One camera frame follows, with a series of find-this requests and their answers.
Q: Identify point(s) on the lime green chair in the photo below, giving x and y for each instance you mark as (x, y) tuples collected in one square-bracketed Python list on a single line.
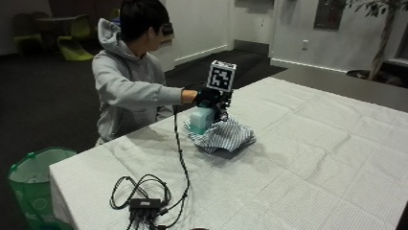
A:
[(26, 36), (76, 40)]

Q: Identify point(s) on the dark round table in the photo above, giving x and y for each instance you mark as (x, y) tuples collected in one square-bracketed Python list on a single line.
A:
[(55, 24)]

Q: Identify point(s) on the white wall outlet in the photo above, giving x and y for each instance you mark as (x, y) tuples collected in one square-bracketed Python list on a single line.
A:
[(305, 44)]

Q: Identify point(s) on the pale teal plastic container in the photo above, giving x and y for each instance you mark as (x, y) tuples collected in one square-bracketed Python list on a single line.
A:
[(201, 120)]

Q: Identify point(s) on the white cube with black markers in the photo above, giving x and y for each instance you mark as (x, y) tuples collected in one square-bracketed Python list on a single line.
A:
[(221, 76)]

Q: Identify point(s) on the the person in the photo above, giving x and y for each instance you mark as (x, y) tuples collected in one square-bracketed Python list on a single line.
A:
[(132, 70)]

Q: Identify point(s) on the black hub box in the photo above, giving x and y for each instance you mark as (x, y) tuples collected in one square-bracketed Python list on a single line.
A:
[(146, 203)]

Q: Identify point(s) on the indoor tree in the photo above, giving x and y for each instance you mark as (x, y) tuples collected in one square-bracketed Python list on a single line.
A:
[(383, 35)]

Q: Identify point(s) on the white tablecloth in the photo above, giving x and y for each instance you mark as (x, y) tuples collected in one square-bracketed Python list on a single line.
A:
[(264, 166)]

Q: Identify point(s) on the blue striped cloth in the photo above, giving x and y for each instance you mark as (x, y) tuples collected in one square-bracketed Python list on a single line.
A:
[(225, 137)]

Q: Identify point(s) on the dark wall picture frame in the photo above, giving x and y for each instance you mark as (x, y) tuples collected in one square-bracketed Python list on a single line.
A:
[(329, 14)]

